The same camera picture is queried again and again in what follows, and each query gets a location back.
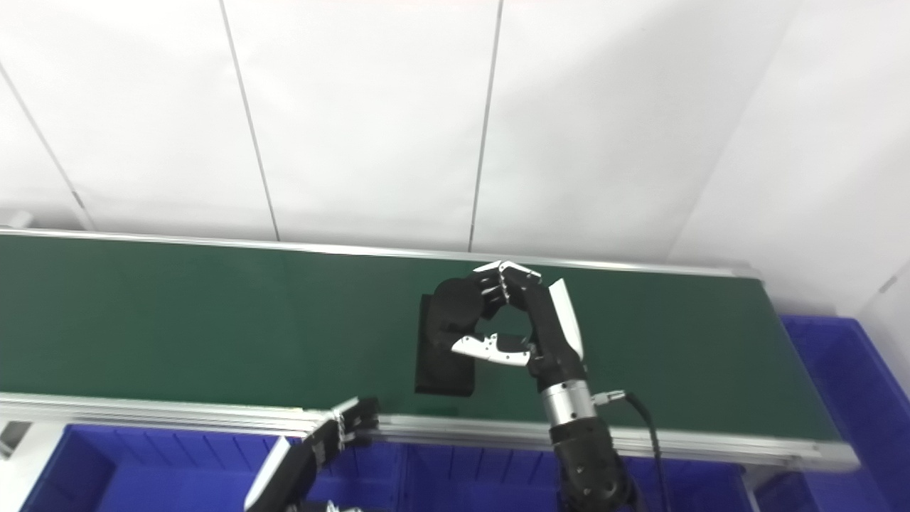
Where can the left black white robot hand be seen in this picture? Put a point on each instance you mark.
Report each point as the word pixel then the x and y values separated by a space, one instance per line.
pixel 295 466

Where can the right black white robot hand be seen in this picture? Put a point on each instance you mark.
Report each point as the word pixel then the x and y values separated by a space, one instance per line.
pixel 554 341

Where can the black cylinder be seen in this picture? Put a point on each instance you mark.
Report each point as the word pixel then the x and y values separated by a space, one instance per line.
pixel 444 355

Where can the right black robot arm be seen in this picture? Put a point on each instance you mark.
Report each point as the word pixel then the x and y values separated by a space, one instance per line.
pixel 586 462

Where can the blue plastic bin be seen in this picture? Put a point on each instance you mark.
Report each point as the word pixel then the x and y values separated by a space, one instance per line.
pixel 483 483
pixel 853 398
pixel 156 476

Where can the green conveyor belt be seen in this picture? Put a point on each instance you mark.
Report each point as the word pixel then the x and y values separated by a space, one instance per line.
pixel 213 320

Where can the aluminium conveyor leg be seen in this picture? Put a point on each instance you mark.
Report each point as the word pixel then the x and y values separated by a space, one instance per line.
pixel 757 487
pixel 13 437

